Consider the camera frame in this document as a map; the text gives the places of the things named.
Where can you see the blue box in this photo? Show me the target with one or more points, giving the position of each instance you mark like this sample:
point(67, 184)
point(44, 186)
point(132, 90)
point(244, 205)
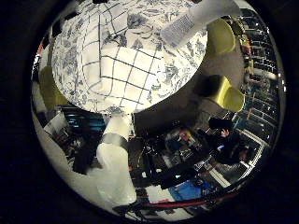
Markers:
point(187, 191)

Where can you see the person in black clothes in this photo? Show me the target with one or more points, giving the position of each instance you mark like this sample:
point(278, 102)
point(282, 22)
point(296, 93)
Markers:
point(229, 146)

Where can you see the dark shelving rack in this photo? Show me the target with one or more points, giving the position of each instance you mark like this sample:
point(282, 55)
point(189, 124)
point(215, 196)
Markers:
point(264, 62)

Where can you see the white cloth with black grid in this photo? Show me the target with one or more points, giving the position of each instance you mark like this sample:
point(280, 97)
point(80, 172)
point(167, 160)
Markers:
point(124, 77)

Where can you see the blue floral white tablecloth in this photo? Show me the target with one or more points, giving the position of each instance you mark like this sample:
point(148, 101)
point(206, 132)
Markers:
point(177, 68)

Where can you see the yellow-green chair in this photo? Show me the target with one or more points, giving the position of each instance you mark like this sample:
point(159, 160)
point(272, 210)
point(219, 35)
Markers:
point(49, 90)
point(229, 95)
point(220, 37)

